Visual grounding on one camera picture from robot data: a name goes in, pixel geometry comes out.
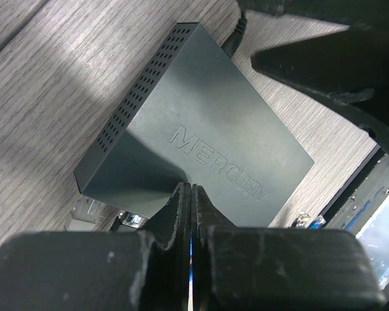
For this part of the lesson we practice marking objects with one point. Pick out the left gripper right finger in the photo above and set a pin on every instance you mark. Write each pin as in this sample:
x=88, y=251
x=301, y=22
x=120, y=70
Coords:
x=246, y=268

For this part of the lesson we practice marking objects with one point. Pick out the black network switch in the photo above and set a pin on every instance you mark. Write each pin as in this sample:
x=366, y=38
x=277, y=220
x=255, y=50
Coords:
x=191, y=116

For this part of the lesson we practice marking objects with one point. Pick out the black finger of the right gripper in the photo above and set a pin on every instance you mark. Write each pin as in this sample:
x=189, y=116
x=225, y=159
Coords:
x=347, y=71

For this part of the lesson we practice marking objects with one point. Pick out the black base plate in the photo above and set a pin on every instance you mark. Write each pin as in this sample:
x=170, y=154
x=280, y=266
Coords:
x=360, y=196

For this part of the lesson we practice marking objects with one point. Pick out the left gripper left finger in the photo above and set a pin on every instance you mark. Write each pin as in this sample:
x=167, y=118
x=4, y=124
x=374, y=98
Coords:
x=146, y=269

